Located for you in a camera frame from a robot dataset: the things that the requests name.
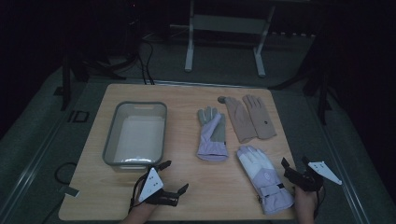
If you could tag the lilac and white ski glove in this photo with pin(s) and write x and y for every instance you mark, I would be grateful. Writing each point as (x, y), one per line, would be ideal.
(264, 177)

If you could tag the grey tape piece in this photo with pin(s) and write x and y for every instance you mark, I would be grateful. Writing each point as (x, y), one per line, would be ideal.
(69, 191)

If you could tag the person's right hand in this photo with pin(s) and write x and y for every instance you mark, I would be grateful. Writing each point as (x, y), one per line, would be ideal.
(305, 200)

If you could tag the black stand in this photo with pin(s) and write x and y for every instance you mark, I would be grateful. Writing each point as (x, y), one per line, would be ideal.
(317, 87)
(81, 68)

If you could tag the lilac glove with grey palm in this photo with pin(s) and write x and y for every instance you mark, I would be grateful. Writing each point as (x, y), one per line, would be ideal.
(211, 140)

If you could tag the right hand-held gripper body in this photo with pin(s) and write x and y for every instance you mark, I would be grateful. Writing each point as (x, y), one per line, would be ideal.
(306, 181)

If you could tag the clear plastic tray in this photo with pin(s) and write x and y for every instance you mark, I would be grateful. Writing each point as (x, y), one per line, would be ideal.
(137, 140)

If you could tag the person's left hand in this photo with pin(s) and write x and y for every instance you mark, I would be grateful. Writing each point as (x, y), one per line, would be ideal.
(145, 207)

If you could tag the white metal table frame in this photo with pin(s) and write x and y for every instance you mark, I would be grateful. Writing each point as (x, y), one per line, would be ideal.
(227, 25)

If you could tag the beige glove with dark button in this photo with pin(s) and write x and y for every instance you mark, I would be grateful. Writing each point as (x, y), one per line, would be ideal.
(261, 119)

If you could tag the beige glove with grey fingertip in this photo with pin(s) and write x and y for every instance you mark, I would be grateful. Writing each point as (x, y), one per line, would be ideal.
(239, 121)

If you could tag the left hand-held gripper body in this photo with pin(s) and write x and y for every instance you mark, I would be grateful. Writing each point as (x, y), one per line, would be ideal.
(151, 186)

